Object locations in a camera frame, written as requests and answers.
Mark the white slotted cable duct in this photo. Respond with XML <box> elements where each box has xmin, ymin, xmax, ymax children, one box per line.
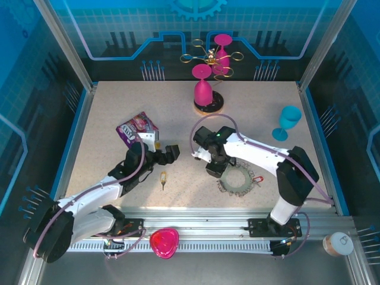
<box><xmin>66</xmin><ymin>239</ymin><xmax>274</xmax><ymax>253</ymax></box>

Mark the aluminium table side rail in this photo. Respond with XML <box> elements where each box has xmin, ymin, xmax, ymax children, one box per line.
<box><xmin>52</xmin><ymin>84</ymin><xmax>99</xmax><ymax>208</ymax></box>
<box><xmin>297</xmin><ymin>84</ymin><xmax>342</xmax><ymax>214</ymax></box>

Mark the blue plastic goblet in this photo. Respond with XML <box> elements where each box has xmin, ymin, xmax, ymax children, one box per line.
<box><xmin>272</xmin><ymin>106</ymin><xmax>303</xmax><ymax>142</ymax></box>

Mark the pink plastic goblet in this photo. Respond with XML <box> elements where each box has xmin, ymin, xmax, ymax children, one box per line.
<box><xmin>191</xmin><ymin>64</ymin><xmax>214</xmax><ymax>107</ymax></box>

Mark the gold wire glass rack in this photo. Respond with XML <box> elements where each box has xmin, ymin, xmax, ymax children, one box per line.
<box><xmin>179</xmin><ymin>39</ymin><xmax>242</xmax><ymax>115</ymax></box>

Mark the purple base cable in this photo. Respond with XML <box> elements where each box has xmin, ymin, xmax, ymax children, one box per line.
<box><xmin>278</xmin><ymin>211</ymin><xmax>311</xmax><ymax>259</ymax></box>
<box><xmin>94</xmin><ymin>227</ymin><xmax>148</xmax><ymax>261</ymax></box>

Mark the aluminium frame post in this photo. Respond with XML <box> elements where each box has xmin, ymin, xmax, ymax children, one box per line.
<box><xmin>296</xmin><ymin>0</ymin><xmax>357</xmax><ymax>93</ymax></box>
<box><xmin>32</xmin><ymin>0</ymin><xmax>98</xmax><ymax>91</ymax></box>

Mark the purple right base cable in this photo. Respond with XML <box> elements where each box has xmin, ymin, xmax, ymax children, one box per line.
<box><xmin>278</xmin><ymin>211</ymin><xmax>311</xmax><ymax>259</ymax></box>

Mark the metal keyring with small rings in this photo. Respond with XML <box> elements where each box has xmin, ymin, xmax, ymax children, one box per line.
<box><xmin>216</xmin><ymin>161</ymin><xmax>264</xmax><ymax>198</ymax></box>

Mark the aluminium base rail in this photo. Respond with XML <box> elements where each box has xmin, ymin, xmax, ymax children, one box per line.
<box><xmin>59</xmin><ymin>206</ymin><xmax>354</xmax><ymax>241</ymax></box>

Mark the pink heart-shaped container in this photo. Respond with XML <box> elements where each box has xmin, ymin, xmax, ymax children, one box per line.
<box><xmin>149</xmin><ymin>227</ymin><xmax>180</xmax><ymax>259</ymax></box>

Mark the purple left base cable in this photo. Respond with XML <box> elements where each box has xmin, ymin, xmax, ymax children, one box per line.
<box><xmin>94</xmin><ymin>227</ymin><xmax>148</xmax><ymax>261</ymax></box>

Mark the purple candy bag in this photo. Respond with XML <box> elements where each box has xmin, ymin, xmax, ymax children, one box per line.
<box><xmin>115</xmin><ymin>111</ymin><xmax>159</xmax><ymax>149</ymax></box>

